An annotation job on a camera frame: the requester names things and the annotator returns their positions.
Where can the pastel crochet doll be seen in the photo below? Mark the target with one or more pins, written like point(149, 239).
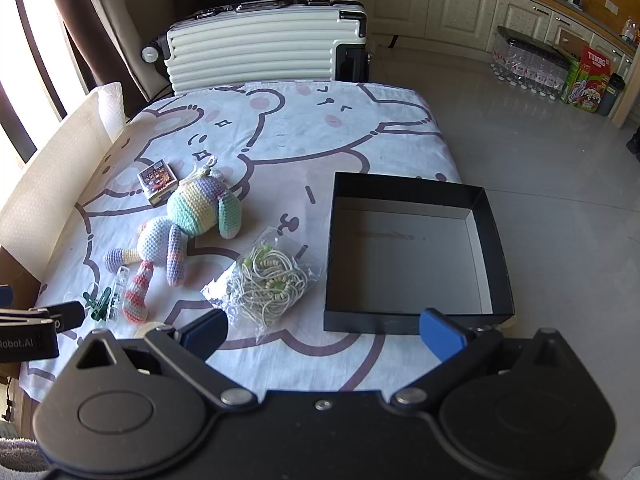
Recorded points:
point(192, 210)

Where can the black cardboard box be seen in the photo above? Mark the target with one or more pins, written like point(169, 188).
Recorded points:
point(400, 255)

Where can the red carton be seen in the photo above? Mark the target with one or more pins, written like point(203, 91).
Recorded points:
point(597, 62)

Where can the small card box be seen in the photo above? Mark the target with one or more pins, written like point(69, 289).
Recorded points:
point(156, 180)

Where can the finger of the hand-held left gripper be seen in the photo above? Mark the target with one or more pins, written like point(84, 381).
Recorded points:
point(67, 315)

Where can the green plastic clip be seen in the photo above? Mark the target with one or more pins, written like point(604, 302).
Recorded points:
point(97, 302)

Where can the clear plastic case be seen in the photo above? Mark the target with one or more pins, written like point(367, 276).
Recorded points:
point(121, 292)

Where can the round wooden coaster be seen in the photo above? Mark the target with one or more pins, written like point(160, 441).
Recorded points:
point(149, 329)

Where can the white wall socket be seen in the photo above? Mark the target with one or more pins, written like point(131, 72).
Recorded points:
point(612, 6)

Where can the plastic bottle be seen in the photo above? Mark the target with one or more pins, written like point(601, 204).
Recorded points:
point(629, 30)

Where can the cream kitchen cabinet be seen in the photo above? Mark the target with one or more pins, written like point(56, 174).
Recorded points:
point(450, 5)

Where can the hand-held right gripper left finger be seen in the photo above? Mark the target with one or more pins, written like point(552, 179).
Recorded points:
point(205, 334)

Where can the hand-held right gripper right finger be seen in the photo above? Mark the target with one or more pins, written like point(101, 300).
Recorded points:
point(440, 336)

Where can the green carton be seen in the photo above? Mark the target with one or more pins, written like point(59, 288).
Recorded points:
point(585, 92)

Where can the brown curtain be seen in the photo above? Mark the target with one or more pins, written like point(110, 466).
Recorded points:
point(85, 20)

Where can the pack of water bottles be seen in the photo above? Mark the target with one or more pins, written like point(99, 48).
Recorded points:
point(530, 67)

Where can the cream ribbed suitcase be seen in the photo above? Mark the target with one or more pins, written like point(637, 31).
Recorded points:
point(250, 45)

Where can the black bin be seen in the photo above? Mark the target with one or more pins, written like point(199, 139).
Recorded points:
point(611, 95)

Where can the bear printed blanket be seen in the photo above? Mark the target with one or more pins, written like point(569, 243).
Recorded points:
point(280, 135)

